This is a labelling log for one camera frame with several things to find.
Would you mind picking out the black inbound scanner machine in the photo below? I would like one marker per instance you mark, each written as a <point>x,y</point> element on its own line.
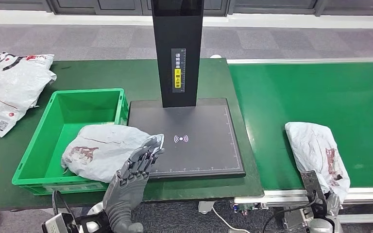
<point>199,128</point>

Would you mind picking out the white parcel bag black print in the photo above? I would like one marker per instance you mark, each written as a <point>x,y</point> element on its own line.
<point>9,86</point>

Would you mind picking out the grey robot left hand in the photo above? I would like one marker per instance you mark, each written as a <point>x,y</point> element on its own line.
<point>125,196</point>

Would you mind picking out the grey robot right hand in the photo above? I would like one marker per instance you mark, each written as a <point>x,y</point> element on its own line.
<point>333,204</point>

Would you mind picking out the green plastic crate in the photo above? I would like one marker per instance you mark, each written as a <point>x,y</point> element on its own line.
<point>67,109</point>

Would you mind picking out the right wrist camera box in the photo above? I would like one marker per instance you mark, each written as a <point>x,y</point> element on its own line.
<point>313,186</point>

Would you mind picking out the grey parcel bag red print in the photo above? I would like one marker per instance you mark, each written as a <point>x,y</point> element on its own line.
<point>103,151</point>

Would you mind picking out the white bracket block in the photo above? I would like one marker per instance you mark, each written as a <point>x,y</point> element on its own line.
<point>205,207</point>

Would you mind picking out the black yellow label sticker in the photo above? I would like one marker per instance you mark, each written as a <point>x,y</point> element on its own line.
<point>177,78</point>

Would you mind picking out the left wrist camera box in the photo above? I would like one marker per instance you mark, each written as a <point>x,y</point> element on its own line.
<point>57,225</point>

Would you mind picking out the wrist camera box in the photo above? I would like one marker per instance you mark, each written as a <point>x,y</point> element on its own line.
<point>313,186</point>
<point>57,225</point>

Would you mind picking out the small white round object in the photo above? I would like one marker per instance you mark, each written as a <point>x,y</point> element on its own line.
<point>215,57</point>

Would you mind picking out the plain grey parcel bag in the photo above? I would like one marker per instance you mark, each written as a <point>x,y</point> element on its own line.
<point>312,148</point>

